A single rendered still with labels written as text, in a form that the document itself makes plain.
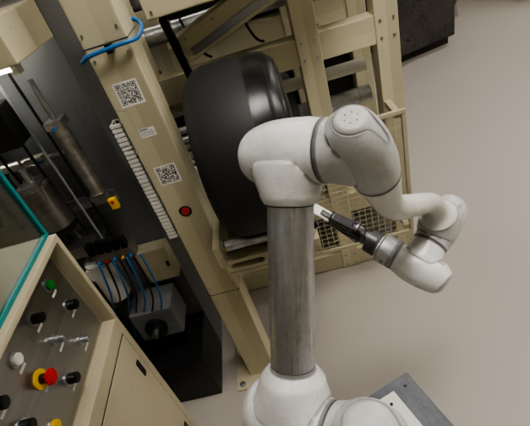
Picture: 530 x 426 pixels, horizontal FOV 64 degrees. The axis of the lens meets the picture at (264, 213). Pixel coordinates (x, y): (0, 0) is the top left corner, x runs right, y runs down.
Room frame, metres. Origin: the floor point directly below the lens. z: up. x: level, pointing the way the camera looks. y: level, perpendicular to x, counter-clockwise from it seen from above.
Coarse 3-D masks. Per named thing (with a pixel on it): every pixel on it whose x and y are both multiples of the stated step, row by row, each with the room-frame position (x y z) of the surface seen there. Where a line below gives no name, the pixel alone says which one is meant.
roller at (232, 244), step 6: (258, 234) 1.19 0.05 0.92; (264, 234) 1.19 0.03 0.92; (228, 240) 1.22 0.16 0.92; (234, 240) 1.21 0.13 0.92; (240, 240) 1.20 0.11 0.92; (246, 240) 1.19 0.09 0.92; (252, 240) 1.18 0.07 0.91; (258, 240) 1.18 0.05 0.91; (264, 240) 1.18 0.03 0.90; (228, 246) 1.20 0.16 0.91; (234, 246) 1.19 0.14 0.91; (240, 246) 1.19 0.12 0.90; (246, 246) 1.19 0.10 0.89
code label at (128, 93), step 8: (128, 80) 1.28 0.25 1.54; (136, 80) 1.28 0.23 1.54; (112, 88) 1.28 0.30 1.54; (120, 88) 1.28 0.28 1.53; (128, 88) 1.28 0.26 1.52; (136, 88) 1.28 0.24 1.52; (120, 96) 1.28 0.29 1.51; (128, 96) 1.28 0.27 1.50; (136, 96) 1.28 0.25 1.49; (128, 104) 1.28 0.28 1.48; (136, 104) 1.28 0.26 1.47
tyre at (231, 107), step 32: (224, 64) 1.32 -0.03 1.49; (256, 64) 1.25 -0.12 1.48; (192, 96) 1.23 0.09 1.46; (224, 96) 1.18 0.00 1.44; (256, 96) 1.14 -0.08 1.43; (192, 128) 1.16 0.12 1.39; (224, 128) 1.11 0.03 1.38; (224, 160) 1.07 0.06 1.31; (224, 192) 1.05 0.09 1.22; (256, 192) 1.04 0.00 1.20; (224, 224) 1.11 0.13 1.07; (256, 224) 1.07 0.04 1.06
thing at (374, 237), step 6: (360, 234) 0.92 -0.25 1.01; (366, 234) 0.92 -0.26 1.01; (372, 234) 0.91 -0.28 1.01; (378, 234) 0.91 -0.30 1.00; (360, 240) 0.95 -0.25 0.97; (366, 240) 0.91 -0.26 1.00; (372, 240) 0.90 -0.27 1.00; (378, 240) 0.89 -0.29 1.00; (366, 246) 0.90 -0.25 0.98; (372, 246) 0.89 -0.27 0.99; (366, 252) 0.90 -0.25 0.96; (372, 252) 0.89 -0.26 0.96
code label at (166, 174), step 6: (156, 168) 1.28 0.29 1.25; (162, 168) 1.28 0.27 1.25; (168, 168) 1.28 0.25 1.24; (174, 168) 1.28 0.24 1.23; (156, 174) 1.28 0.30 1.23; (162, 174) 1.28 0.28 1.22; (168, 174) 1.28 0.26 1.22; (174, 174) 1.28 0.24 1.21; (162, 180) 1.28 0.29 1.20; (168, 180) 1.28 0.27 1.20; (174, 180) 1.28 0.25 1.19; (180, 180) 1.28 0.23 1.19
